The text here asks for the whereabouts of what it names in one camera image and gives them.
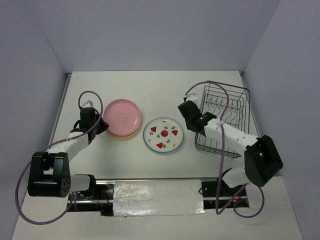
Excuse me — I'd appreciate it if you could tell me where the pink plate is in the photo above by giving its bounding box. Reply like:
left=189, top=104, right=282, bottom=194
left=103, top=99, right=142, bottom=136

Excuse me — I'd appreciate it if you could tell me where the white strawberry plate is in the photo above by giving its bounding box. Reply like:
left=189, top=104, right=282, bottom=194
left=142, top=117, right=184, bottom=154

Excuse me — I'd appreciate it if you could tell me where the wire dish rack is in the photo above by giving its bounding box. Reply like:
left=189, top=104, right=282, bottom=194
left=194, top=83, right=251, bottom=159

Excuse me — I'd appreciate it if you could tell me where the yellow plate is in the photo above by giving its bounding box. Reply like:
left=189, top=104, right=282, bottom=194
left=106, top=126, right=140, bottom=139

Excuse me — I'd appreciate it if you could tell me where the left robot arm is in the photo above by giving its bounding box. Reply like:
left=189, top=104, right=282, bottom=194
left=27, top=107, right=109, bottom=200

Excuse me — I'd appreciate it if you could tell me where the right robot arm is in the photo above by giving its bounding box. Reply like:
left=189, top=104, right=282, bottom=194
left=178, top=100, right=283, bottom=196

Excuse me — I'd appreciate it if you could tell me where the silver taped panel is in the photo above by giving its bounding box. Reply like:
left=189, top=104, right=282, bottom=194
left=112, top=179, right=205, bottom=217

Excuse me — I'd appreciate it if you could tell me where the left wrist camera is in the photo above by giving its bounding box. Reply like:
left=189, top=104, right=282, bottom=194
left=82, top=100, right=94, bottom=108

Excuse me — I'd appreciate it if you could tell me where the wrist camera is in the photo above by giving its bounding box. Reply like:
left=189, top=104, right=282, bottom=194
left=184, top=93, right=198, bottom=105
left=82, top=100, right=94, bottom=108

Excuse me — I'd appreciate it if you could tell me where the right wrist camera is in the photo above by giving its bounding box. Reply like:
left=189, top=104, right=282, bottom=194
left=184, top=93, right=198, bottom=105

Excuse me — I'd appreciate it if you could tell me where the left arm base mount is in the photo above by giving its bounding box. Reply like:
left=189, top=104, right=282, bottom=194
left=67, top=174, right=115, bottom=217

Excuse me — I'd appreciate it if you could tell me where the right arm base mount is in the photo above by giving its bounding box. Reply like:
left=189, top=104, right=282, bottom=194
left=198, top=177, right=249, bottom=210

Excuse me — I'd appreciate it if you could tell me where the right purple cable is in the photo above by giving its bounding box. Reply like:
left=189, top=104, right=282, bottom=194
left=184, top=80, right=265, bottom=219

